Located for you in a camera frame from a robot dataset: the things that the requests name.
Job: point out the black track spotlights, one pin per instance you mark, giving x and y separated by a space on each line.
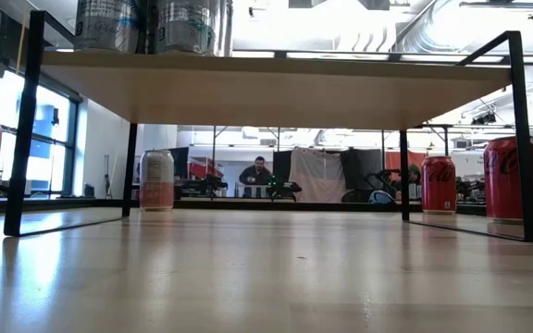
484 119

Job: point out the large window black frame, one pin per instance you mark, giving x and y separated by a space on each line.
44 134

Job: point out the background black robot arm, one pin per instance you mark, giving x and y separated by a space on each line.
285 187
211 186
470 189

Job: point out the orange hanging cloth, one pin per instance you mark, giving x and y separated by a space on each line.
393 159

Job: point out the person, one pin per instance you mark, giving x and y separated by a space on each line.
256 173

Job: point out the blue and white helmet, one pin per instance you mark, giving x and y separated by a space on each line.
381 198

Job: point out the wooden shelf black metal legs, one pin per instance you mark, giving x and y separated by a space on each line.
271 92

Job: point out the black aluminium table frame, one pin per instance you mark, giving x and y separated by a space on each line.
340 206

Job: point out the short white and pink can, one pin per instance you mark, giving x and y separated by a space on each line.
156 180

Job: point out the black monitor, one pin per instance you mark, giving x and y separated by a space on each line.
281 164
181 162

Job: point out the silver ceiling duct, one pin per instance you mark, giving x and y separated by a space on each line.
426 34

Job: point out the dark grey hanging cloth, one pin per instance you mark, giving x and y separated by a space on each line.
361 168

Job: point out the white hanging cloth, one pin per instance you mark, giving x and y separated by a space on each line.
317 176

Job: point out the black ceiling rail fixture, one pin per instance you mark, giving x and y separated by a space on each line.
498 4

